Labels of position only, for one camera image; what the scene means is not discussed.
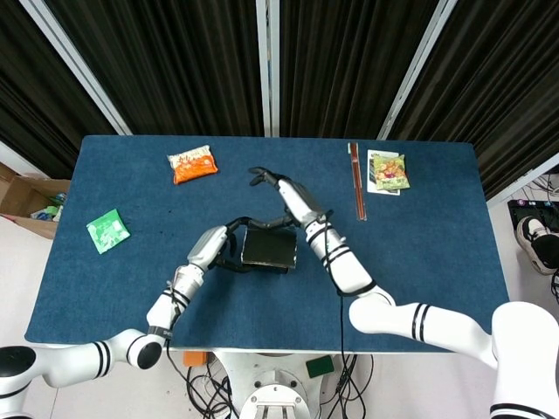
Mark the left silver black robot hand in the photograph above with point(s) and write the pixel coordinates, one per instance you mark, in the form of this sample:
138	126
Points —
207	246

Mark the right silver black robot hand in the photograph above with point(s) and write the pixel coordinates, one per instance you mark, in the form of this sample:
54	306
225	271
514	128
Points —
299	201

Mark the black paper box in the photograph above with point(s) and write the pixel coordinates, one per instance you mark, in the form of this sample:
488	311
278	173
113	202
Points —
268	249

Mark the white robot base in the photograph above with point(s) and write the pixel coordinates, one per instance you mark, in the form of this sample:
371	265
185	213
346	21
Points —
275	388

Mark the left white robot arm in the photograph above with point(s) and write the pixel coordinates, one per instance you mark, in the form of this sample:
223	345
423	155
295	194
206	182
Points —
161	312

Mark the brown cardboard box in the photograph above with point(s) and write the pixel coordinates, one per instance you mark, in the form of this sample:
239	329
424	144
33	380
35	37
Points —
22	196

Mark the red-brown chopsticks in clear sleeve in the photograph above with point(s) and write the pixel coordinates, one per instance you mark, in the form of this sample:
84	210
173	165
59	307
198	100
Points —
358	183

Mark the orange snack packet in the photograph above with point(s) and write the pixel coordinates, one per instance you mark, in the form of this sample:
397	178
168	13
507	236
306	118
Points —
194	166

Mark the white printed packet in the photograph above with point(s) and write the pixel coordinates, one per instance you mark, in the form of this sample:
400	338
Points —
375	155

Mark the green vegetable snack bag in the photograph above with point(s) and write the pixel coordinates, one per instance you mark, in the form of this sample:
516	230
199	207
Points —
389	173

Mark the green foil packet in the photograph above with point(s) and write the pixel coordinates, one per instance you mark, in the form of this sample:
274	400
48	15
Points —
107	231

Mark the blue felt table mat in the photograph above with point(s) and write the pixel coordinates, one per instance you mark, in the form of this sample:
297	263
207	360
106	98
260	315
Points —
109	288

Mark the orange block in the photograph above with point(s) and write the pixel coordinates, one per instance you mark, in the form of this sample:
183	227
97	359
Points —
194	359

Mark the black pleated curtain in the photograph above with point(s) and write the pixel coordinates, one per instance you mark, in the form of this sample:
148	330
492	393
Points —
166	65
345	65
39	100
498	87

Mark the green block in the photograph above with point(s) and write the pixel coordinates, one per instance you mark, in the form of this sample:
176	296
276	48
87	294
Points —
319	366

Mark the black electronic device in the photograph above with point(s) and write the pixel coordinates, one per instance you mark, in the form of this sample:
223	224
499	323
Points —
526	211

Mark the black and white shoe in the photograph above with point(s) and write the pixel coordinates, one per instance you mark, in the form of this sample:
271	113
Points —
539	246

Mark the white frame post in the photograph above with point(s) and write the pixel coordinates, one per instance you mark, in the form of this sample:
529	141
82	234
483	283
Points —
78	65
268	65
415	74
524	179

